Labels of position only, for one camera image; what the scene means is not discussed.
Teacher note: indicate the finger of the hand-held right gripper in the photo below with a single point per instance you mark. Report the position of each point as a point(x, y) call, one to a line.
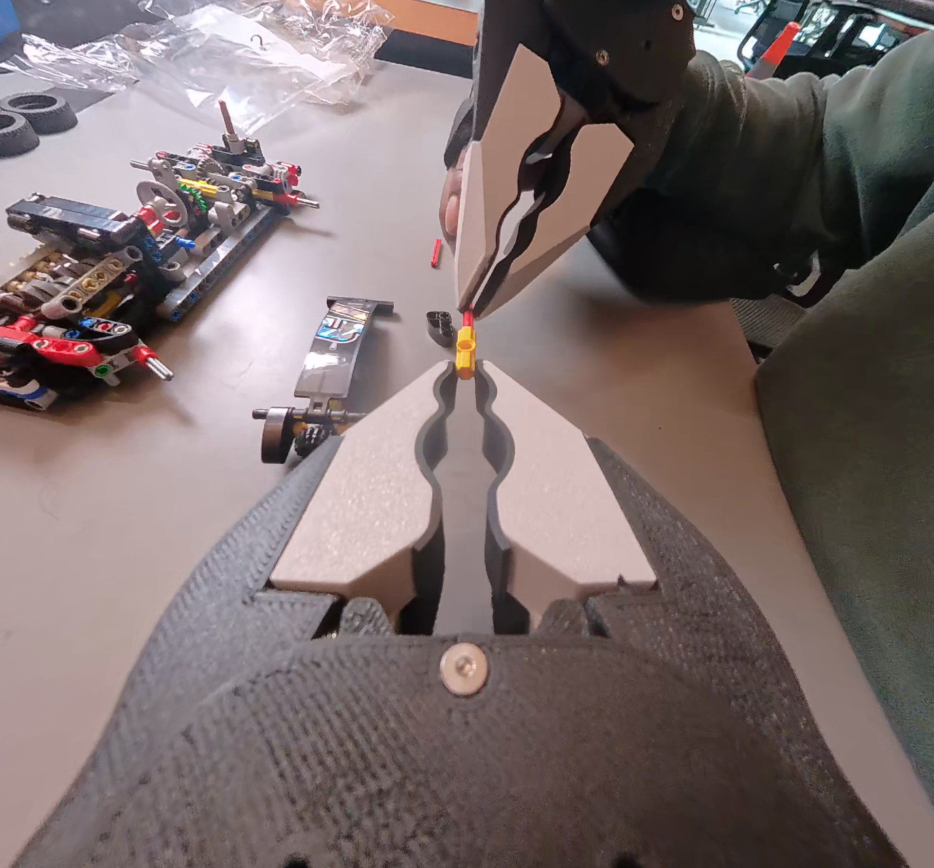
point(576, 197)
point(496, 153)

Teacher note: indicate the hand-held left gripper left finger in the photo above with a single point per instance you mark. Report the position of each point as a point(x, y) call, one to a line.
point(357, 510)

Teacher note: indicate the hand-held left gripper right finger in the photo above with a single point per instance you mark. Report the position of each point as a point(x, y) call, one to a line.
point(569, 510)

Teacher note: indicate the black lego wing assembly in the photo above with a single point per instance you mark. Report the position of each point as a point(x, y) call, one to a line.
point(335, 343)

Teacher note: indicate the yellow lego connector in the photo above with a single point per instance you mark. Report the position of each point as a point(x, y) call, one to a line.
point(465, 354)

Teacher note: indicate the small black lego liftarm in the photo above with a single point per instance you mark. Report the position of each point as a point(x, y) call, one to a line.
point(440, 328)

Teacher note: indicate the lego car chassis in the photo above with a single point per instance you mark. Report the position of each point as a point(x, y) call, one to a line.
point(109, 262)

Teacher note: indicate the black rubber lego tyre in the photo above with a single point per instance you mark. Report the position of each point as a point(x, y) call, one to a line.
point(40, 113)
point(16, 135)

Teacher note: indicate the person's right hand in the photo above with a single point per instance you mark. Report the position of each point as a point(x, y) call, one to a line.
point(452, 204)

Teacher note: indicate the orange traffic cone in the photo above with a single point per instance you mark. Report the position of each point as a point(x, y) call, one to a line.
point(777, 51)

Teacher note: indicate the black office chair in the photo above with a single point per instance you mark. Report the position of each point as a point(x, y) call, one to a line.
point(846, 14)

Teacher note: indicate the clear plastic bag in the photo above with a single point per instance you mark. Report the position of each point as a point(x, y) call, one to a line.
point(66, 62)
point(241, 58)

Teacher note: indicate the black mat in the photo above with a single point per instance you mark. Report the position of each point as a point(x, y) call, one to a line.
point(91, 100)

